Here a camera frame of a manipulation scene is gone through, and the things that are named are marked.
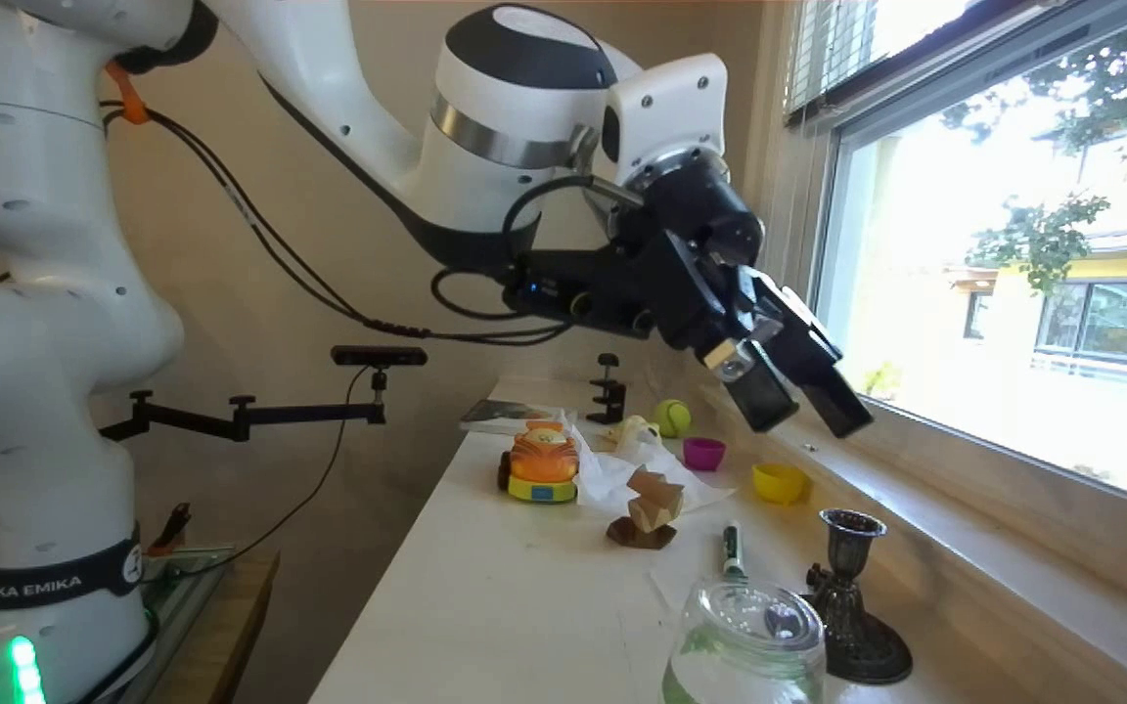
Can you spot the black metal candlestick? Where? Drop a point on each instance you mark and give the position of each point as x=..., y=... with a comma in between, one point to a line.
x=857, y=598

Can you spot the white plastic bag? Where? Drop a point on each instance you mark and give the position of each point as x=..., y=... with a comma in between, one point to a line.
x=605, y=473

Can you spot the orange toy train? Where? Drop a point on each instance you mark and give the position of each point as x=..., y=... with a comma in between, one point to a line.
x=541, y=461

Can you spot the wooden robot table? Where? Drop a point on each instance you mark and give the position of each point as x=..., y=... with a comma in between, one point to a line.
x=233, y=627

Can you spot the pink small cup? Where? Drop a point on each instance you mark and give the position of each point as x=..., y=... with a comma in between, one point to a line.
x=703, y=455

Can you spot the clear glass cup green band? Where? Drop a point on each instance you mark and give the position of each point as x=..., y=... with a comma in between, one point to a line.
x=743, y=645

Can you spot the black stereo camera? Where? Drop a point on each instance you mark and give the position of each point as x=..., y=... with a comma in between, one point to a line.
x=375, y=353

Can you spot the green tennis ball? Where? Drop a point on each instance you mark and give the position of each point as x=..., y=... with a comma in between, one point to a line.
x=674, y=417

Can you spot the white framed glass window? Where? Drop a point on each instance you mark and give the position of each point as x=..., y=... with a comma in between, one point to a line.
x=1007, y=259

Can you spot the black table clamp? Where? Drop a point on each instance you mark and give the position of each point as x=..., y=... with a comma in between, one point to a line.
x=609, y=392

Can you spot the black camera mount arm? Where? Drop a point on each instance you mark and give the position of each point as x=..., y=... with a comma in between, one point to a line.
x=250, y=417

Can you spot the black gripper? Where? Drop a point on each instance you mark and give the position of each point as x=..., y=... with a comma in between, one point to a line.
x=703, y=247

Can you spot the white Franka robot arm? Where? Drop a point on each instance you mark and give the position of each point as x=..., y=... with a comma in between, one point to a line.
x=54, y=325

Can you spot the wooden block toy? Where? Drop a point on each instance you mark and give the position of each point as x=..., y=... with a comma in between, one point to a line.
x=648, y=511

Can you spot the yellow plush toy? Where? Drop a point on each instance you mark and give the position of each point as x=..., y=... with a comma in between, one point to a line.
x=637, y=432

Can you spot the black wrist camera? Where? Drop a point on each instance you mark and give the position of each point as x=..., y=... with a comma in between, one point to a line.
x=584, y=288

